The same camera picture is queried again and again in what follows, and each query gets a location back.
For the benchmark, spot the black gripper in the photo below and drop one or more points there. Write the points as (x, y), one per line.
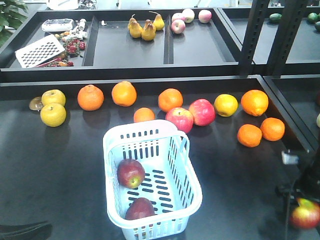
(284, 190)

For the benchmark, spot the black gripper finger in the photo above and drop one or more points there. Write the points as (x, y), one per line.
(34, 231)

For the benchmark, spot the dark red apple front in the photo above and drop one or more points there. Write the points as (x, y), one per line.
(306, 215)

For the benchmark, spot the dark red apple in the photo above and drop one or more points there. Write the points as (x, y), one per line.
(130, 173)
(306, 215)
(140, 208)

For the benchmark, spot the dark red apple back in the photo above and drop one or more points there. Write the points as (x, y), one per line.
(140, 208)

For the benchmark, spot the light blue plastic basket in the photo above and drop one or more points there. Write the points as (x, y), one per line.
(170, 182)

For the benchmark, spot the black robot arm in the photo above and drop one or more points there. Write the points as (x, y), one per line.
(307, 184)

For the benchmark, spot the orange behind pink apples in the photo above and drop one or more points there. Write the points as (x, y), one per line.
(169, 99)

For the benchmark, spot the small orange lower right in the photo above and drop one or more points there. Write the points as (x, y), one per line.
(273, 129)

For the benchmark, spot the small orange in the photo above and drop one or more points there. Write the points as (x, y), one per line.
(273, 129)
(143, 114)
(249, 135)

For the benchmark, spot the small orange lower left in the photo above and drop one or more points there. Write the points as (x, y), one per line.
(249, 135)

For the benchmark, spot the large orange right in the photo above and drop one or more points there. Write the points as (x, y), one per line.
(255, 102)

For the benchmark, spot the black wooden produce stand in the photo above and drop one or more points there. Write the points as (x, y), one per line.
(56, 174)

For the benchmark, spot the yellow citrus front left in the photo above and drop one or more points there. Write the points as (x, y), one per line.
(53, 114)

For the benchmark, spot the yellow citrus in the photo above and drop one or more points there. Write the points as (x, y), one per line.
(53, 114)
(53, 96)

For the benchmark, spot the pink red apple right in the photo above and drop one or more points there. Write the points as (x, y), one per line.
(203, 112)

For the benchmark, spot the pink red apple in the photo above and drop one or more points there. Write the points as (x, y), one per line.
(203, 112)
(181, 118)

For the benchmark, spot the brown mushroom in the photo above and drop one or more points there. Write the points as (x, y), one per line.
(36, 104)

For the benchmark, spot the pink red apple left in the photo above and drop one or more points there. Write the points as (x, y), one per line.
(181, 118)

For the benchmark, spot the yellow citrus back left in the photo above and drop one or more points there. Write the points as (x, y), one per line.
(53, 96)

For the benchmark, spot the orange back left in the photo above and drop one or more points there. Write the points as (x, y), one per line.
(90, 98)

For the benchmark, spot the small orange middle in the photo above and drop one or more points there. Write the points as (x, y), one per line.
(143, 114)

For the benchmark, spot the orange back middle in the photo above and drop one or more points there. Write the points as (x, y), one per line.
(124, 94)

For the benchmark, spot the green avocado rear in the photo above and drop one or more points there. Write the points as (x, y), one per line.
(275, 18)

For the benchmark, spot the white perforated tray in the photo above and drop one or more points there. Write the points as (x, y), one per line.
(39, 51)

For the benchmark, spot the pink apple rear right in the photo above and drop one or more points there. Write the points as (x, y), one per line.
(205, 16)

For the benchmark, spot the pink apple rear front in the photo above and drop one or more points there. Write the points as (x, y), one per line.
(178, 26)

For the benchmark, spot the pale apple rear middle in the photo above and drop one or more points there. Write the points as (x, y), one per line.
(188, 15)

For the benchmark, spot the black rear produce stand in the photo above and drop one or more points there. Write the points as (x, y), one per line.
(203, 49)

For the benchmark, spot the brown pear middle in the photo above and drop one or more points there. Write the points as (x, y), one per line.
(148, 31)

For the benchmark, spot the brown pear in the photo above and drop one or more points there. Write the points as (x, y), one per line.
(158, 21)
(134, 28)
(148, 31)

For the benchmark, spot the brown pear right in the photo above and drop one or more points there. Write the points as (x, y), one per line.
(158, 21)

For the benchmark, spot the green potted plant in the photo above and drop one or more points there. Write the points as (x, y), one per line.
(12, 15)

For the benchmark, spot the brown pear left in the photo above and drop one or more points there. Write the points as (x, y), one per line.
(134, 28)

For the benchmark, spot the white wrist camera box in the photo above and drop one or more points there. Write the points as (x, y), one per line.
(288, 158)

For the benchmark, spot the black upright post right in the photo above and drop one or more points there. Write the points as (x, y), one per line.
(285, 35)

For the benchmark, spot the black upright post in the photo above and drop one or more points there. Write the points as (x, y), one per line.
(254, 26)
(285, 35)

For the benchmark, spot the black upright post left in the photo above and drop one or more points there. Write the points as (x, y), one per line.
(254, 26)

